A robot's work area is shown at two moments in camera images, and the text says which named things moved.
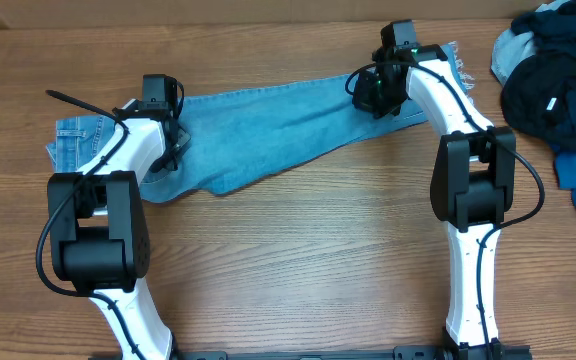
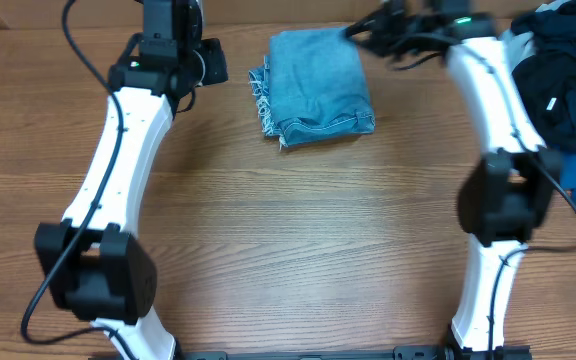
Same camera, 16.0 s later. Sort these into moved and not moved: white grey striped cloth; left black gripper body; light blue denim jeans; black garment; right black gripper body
Moved: left black gripper body; right black gripper body; light blue denim jeans
Not moved: white grey striped cloth; black garment
